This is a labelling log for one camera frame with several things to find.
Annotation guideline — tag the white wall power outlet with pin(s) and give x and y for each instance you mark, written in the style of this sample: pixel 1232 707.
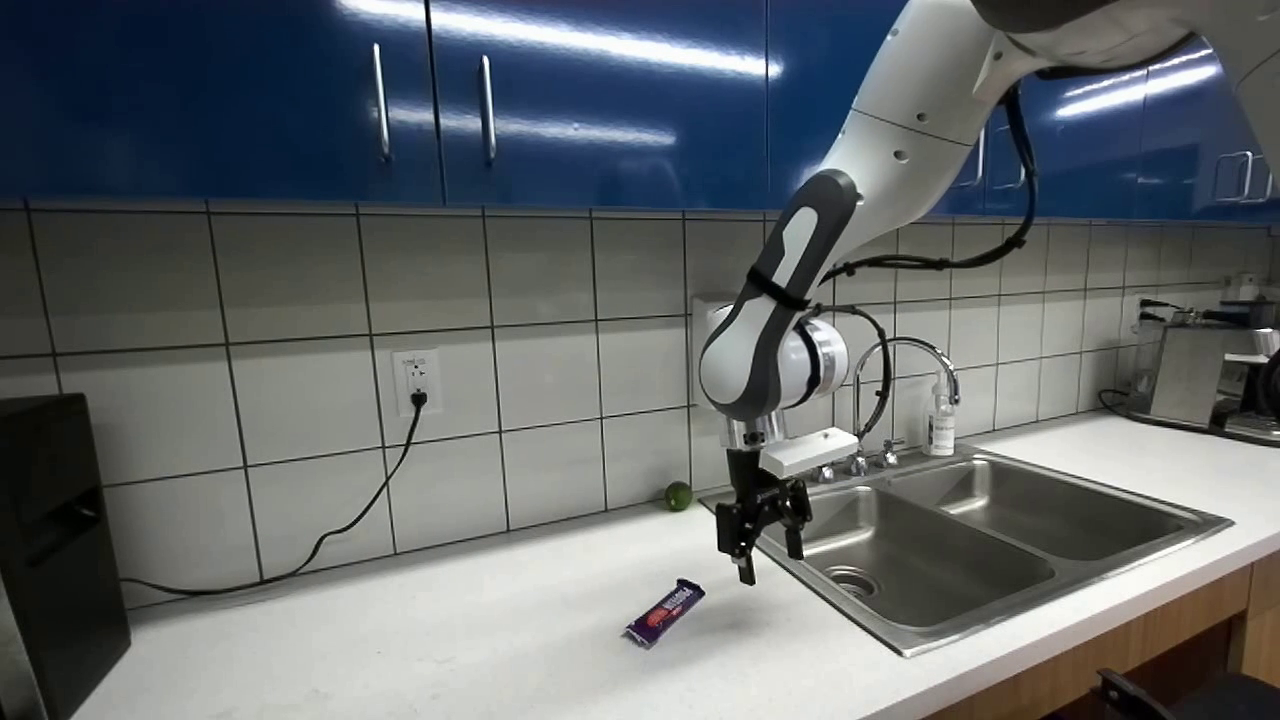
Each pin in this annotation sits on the white wall power outlet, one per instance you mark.
pixel 418 374

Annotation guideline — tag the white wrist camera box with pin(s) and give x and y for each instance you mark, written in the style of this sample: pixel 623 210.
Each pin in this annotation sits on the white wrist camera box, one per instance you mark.
pixel 811 448

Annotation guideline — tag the black white coffee machine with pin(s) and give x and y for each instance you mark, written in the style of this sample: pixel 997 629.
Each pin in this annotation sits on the black white coffee machine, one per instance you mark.
pixel 1262 401

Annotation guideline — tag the wooden base cabinet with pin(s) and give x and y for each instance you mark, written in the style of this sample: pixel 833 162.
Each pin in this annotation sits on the wooden base cabinet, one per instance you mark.
pixel 1175 626

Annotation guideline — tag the stainless steel countertop appliance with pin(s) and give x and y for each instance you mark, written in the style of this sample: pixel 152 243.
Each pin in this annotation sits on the stainless steel countertop appliance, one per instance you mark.
pixel 1187 383

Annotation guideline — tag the black box appliance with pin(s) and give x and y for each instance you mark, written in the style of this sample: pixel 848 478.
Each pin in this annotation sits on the black box appliance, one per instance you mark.
pixel 55 562

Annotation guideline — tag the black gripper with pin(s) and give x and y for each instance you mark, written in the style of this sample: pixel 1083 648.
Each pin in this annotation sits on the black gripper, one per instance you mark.
pixel 767 500

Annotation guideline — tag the black chair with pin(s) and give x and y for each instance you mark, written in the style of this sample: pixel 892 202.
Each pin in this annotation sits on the black chair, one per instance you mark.
pixel 1187 702

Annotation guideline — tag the stainless steel double sink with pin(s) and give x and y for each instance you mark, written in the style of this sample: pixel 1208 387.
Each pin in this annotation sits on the stainless steel double sink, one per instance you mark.
pixel 962 562

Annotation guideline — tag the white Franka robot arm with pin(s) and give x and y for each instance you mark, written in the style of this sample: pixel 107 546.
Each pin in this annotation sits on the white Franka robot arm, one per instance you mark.
pixel 921 104

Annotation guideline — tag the chrome gooseneck faucet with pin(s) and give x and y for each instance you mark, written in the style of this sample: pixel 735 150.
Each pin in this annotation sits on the chrome gooseneck faucet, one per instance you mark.
pixel 921 346

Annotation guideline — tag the blue upper cabinets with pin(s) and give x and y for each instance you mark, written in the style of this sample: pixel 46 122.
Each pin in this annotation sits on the blue upper cabinets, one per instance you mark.
pixel 1134 145

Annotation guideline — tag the chrome faucet knob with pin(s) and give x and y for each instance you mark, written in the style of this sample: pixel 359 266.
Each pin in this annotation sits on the chrome faucet knob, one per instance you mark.
pixel 888 455

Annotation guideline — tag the small green lime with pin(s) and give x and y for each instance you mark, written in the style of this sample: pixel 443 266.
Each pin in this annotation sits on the small green lime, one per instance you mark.
pixel 676 499

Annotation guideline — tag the blue cabinet door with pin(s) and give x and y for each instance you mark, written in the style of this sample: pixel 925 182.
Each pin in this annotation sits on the blue cabinet door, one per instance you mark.
pixel 813 82
pixel 202 104
pixel 601 134

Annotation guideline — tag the white pump soap bottle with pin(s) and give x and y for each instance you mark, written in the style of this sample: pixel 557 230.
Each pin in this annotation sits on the white pump soap bottle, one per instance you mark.
pixel 941 434

